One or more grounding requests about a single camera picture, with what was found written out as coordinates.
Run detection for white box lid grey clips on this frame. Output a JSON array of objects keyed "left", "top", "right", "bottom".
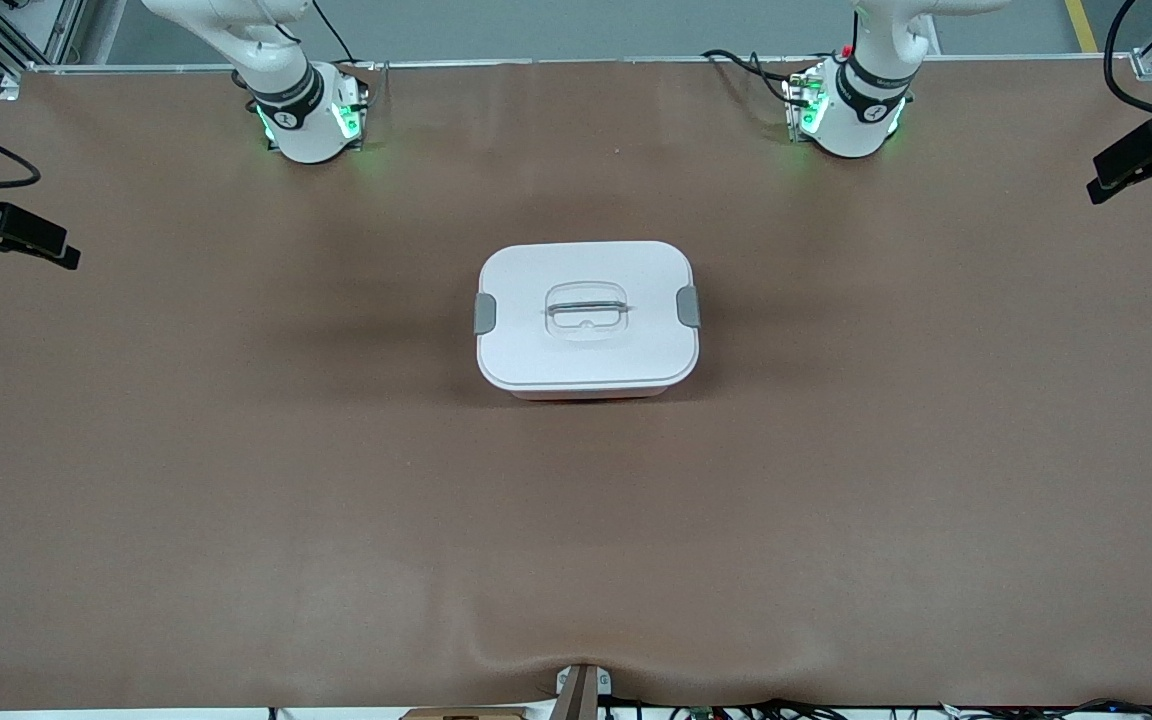
[{"left": 474, "top": 241, "right": 702, "bottom": 393}]

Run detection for pink plastic storage box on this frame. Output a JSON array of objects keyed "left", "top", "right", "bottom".
[{"left": 508, "top": 384, "right": 677, "bottom": 402}]

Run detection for black arm base cable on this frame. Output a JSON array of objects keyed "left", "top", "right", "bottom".
[
  {"left": 311, "top": 0, "right": 365, "bottom": 71},
  {"left": 701, "top": 48, "right": 807, "bottom": 111}
]

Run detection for black left arm base cable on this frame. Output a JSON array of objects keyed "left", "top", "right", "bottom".
[{"left": 701, "top": 48, "right": 807, "bottom": 111}]

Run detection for silver table edge rail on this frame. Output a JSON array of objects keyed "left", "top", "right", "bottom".
[{"left": 0, "top": 55, "right": 1152, "bottom": 101}]

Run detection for black right arm base cable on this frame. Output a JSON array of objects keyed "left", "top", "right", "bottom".
[{"left": 311, "top": 0, "right": 365, "bottom": 71}]

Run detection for brown table mat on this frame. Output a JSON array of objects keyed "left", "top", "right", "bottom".
[{"left": 0, "top": 57, "right": 1152, "bottom": 711}]

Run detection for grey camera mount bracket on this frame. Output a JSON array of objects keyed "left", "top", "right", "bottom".
[{"left": 554, "top": 663, "right": 613, "bottom": 720}]

